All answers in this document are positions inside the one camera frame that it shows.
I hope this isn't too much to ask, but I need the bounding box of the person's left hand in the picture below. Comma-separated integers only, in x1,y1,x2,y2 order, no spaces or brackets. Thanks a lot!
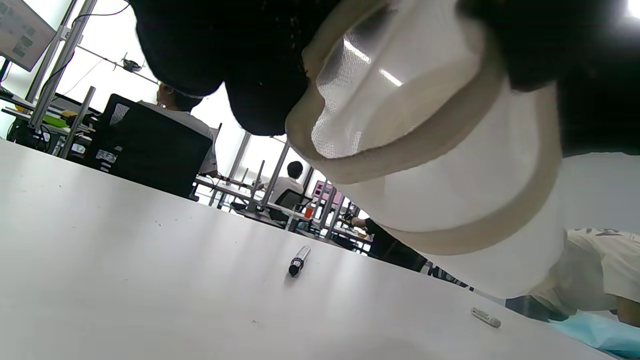
129,0,640,157

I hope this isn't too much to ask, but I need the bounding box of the black office chair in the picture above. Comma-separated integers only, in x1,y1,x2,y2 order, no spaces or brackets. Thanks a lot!
269,190,303,223
84,93,214,199

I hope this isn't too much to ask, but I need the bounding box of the black and silver marker pen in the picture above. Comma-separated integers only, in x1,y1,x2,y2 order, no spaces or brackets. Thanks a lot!
288,245,312,277

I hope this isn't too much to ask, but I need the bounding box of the computer monitor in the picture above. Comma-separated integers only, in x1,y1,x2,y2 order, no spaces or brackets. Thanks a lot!
0,0,57,72

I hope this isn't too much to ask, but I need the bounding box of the white marker cap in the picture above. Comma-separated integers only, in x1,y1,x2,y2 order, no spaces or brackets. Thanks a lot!
470,307,502,329

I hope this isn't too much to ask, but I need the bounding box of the person's torso in white shirt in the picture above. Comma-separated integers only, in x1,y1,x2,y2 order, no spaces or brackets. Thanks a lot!
505,227,640,328

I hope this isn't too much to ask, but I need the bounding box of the light blue cloth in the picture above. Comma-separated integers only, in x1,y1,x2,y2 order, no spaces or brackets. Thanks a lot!
547,310,640,360

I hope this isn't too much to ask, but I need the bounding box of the aluminium frame post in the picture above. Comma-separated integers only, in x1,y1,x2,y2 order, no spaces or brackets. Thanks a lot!
27,0,99,132
258,141,292,208
58,86,97,160

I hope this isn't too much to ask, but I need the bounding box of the black cable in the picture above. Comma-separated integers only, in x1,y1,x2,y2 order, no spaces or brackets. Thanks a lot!
39,2,132,108

